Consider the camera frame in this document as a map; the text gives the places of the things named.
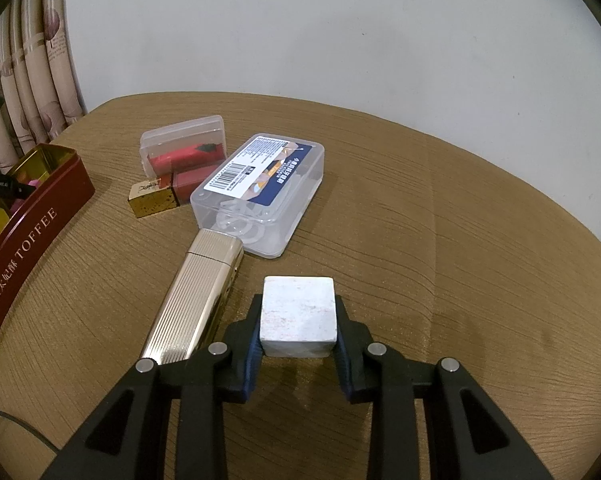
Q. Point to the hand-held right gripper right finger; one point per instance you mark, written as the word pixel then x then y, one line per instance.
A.
pixel 343 365

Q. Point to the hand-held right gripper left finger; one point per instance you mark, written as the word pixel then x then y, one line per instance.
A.
pixel 254 365

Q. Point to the red tin box gold interior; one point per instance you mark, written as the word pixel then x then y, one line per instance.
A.
pixel 25 245

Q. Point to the white cube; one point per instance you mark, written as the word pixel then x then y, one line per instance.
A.
pixel 298 315

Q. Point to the silver ribbed rectangular case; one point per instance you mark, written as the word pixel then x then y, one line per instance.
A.
pixel 195 300

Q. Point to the gold and red lipstick box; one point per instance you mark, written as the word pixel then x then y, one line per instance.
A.
pixel 153 197

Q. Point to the small clear box red contents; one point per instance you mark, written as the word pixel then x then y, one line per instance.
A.
pixel 180 142

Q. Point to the clear plastic box blue label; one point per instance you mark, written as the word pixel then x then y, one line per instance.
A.
pixel 260 175

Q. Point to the beige patterned curtain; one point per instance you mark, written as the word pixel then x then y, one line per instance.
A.
pixel 35 60

